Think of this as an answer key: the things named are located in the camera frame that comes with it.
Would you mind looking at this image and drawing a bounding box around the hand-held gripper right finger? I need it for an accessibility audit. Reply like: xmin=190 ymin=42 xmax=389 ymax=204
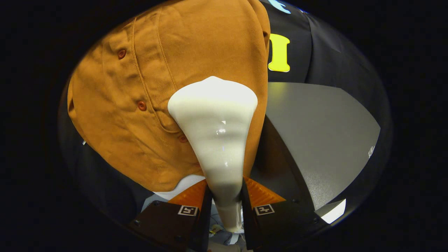
xmin=240 ymin=176 xmax=328 ymax=251

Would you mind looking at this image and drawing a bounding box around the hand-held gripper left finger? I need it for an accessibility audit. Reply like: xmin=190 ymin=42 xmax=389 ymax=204
xmin=128 ymin=179 xmax=213 ymax=252

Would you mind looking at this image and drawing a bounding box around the white garment steamer head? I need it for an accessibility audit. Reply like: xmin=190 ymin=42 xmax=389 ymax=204
xmin=167 ymin=76 xmax=259 ymax=233

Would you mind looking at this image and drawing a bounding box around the brown button-up shirt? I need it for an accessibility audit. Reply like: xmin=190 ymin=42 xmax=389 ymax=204
xmin=67 ymin=0 xmax=272 ymax=193

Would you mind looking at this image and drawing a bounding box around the white mannequin torso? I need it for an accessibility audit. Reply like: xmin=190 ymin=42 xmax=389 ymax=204
xmin=153 ymin=174 xmax=208 ymax=201

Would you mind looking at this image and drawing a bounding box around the grey cabinet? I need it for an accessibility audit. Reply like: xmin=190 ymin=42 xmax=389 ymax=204
xmin=250 ymin=82 xmax=382 ymax=225

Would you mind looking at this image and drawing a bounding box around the black backdrop cloth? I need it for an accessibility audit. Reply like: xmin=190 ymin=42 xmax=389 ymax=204
xmin=58 ymin=0 xmax=393 ymax=226

